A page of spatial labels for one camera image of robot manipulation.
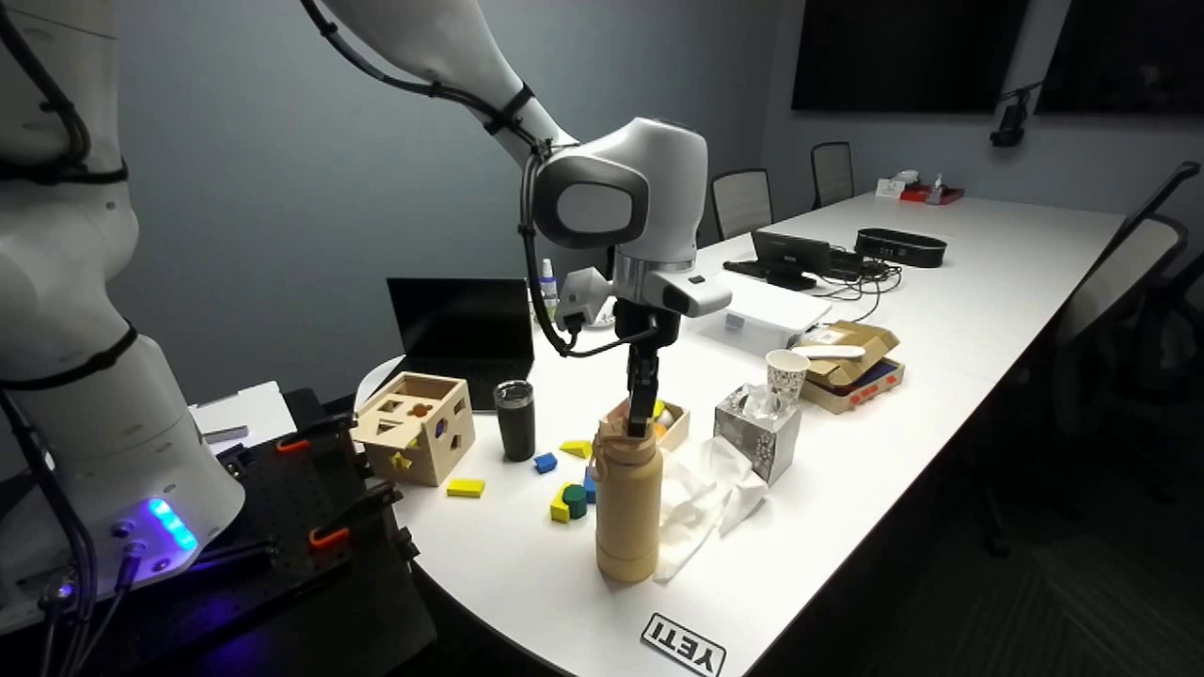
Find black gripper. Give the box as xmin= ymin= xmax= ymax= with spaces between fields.
xmin=610 ymin=299 xmax=684 ymax=440

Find tan bottle with lid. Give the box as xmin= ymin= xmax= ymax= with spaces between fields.
xmin=589 ymin=400 xmax=668 ymax=589

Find black tumbler with silver lid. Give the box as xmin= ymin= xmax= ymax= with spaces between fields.
xmin=489 ymin=378 xmax=541 ymax=467

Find small wooden toy box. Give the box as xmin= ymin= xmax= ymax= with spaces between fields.
xmin=648 ymin=394 xmax=697 ymax=454

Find grey tissue box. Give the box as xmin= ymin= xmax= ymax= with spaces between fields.
xmin=711 ymin=379 xmax=809 ymax=488

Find crumpled clear plastic bag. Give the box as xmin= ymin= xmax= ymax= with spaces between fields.
xmin=652 ymin=438 xmax=770 ymax=587

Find white paper cup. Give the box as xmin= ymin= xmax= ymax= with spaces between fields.
xmin=765 ymin=345 xmax=812 ymax=414

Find white flat box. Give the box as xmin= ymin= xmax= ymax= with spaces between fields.
xmin=720 ymin=274 xmax=832 ymax=355

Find black laptop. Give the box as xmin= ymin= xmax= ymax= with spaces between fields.
xmin=382 ymin=274 xmax=541 ymax=414

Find black devices on table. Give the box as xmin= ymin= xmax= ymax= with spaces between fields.
xmin=722 ymin=227 xmax=895 ymax=292

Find open cardboard box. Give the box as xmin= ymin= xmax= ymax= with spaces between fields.
xmin=794 ymin=316 xmax=908 ymax=419

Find grey office chair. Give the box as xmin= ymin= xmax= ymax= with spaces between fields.
xmin=806 ymin=134 xmax=863 ymax=212
xmin=706 ymin=166 xmax=780 ymax=243

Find wooden shape sorter box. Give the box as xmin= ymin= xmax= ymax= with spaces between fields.
xmin=345 ymin=370 xmax=479 ymax=494

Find YETI sticker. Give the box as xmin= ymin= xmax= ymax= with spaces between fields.
xmin=634 ymin=608 xmax=733 ymax=677

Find black oval speaker bar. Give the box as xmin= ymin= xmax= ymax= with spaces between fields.
xmin=854 ymin=223 xmax=950 ymax=271

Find red tray with bottles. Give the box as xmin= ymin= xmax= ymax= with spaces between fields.
xmin=874 ymin=166 xmax=967 ymax=212

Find black robot cart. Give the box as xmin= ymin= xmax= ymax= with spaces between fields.
xmin=0 ymin=383 xmax=445 ymax=677

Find white paper sheets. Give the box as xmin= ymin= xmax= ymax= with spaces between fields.
xmin=183 ymin=378 xmax=301 ymax=458

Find dark office chair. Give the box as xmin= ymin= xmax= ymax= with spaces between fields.
xmin=973 ymin=158 xmax=1204 ymax=558

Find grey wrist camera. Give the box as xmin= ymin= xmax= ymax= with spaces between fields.
xmin=551 ymin=262 xmax=622 ymax=335

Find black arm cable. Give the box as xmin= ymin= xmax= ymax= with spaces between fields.
xmin=516 ymin=223 xmax=632 ymax=366

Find black wall screen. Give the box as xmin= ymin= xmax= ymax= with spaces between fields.
xmin=789 ymin=0 xmax=1034 ymax=118
xmin=1038 ymin=0 xmax=1204 ymax=119

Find black mounted camera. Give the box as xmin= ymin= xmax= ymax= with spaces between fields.
xmin=987 ymin=78 xmax=1044 ymax=153

